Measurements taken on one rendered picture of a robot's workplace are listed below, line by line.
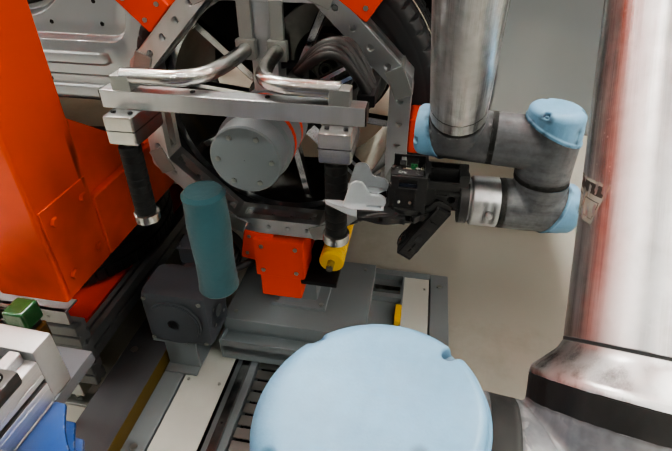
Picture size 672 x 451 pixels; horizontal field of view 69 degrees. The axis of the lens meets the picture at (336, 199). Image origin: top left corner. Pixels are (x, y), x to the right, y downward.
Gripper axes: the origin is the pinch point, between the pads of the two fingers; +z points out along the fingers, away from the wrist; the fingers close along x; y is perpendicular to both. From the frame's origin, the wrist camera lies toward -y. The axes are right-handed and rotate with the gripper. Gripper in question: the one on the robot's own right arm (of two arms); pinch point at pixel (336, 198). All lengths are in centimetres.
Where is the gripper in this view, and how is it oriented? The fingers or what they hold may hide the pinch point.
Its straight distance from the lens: 77.7
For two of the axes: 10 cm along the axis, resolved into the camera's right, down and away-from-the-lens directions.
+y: 0.0, -8.4, -5.4
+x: -1.7, 5.4, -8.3
